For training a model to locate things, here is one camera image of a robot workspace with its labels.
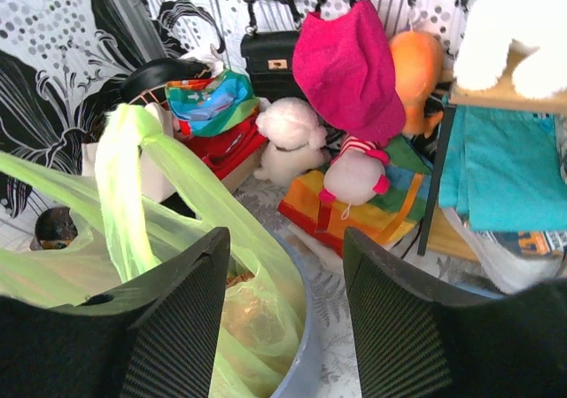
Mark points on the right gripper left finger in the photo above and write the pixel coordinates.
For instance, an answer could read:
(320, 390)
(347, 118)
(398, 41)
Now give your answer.
(154, 336)

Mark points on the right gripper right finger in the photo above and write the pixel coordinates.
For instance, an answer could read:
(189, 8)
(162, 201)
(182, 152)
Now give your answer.
(418, 336)

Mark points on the green trash bag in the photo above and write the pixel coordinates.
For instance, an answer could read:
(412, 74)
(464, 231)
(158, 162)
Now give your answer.
(122, 234)

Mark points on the blue trash bin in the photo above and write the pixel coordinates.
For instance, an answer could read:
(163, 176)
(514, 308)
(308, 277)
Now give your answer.
(303, 377)

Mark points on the rainbow striped bag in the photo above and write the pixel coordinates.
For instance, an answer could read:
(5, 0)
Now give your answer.
(385, 219)

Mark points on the cream canvas tote bag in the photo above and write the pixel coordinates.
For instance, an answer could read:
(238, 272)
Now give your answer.
(154, 184)

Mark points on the colourful printed bag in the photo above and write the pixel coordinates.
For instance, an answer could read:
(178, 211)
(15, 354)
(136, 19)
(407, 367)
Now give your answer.
(209, 107)

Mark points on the magenta cloth bag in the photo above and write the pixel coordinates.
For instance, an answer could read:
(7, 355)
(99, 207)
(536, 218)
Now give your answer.
(345, 69)

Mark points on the crumpled brown paper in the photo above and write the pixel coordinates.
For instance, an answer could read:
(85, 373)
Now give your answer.
(249, 314)

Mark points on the wooden shelf rack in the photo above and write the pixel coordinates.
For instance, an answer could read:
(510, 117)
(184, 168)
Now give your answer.
(537, 246)

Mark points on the white pink plush doll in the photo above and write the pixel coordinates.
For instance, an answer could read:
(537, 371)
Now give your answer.
(357, 174)

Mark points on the teal folded cloth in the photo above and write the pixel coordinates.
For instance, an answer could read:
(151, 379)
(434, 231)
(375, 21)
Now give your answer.
(502, 171)

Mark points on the red cloth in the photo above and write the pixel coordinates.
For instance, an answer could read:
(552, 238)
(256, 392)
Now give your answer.
(225, 152)

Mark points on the cream fluffy plush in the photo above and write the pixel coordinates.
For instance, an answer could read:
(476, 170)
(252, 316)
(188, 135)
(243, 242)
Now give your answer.
(296, 141)

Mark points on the black hat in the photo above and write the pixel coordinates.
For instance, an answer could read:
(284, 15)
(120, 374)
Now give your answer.
(147, 84)

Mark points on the orange plush toy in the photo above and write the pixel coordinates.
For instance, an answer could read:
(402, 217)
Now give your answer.
(418, 60)

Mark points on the black leather handbag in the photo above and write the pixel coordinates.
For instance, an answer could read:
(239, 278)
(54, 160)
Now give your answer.
(268, 56)

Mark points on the white husky plush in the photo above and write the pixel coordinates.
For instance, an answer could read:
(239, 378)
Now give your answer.
(534, 28)

